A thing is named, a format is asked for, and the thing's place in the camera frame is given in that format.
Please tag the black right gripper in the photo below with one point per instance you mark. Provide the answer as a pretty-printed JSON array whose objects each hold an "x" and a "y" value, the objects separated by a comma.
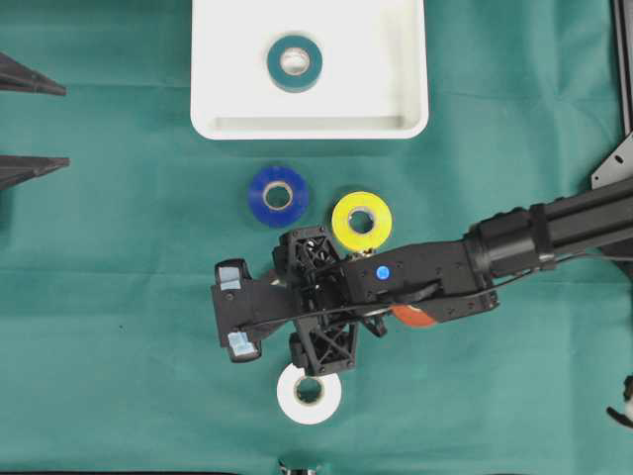
[{"x": 325, "y": 338}]

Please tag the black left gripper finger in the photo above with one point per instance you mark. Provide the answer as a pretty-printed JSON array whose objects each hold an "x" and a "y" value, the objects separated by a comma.
[
  {"x": 19, "y": 169},
  {"x": 14, "y": 76}
]

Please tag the black tape roll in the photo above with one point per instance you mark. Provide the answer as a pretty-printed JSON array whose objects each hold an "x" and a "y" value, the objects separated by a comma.
[{"x": 271, "y": 277}]

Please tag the teal tape roll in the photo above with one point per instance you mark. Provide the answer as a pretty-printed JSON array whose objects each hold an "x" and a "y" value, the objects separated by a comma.
[{"x": 294, "y": 63}]

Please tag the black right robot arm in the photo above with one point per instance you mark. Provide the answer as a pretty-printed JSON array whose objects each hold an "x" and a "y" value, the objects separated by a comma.
[{"x": 426, "y": 284}]

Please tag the white tape roll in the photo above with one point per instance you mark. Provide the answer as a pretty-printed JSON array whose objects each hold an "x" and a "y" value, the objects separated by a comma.
[{"x": 308, "y": 413}]

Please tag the orange tape roll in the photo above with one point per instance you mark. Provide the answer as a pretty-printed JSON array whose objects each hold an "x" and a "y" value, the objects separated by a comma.
[{"x": 412, "y": 317}]

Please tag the yellow tape roll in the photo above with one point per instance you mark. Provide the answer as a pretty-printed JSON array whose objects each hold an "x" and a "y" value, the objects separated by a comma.
[{"x": 372, "y": 205}]

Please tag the blue tape roll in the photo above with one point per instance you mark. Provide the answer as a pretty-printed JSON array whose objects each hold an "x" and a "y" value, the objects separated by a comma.
[{"x": 272, "y": 177}]

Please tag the white plastic case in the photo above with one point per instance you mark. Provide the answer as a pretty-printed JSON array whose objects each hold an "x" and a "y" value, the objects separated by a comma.
[{"x": 372, "y": 86}]

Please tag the green table cloth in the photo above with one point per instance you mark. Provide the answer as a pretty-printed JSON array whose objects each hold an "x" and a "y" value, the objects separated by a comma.
[{"x": 109, "y": 353}]

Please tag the white black clip object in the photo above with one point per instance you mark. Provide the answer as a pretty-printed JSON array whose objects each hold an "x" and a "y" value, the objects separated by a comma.
[{"x": 624, "y": 417}]

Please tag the metal camera stand bottom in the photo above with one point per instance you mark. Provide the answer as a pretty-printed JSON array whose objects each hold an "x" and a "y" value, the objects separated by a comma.
[{"x": 287, "y": 468}]

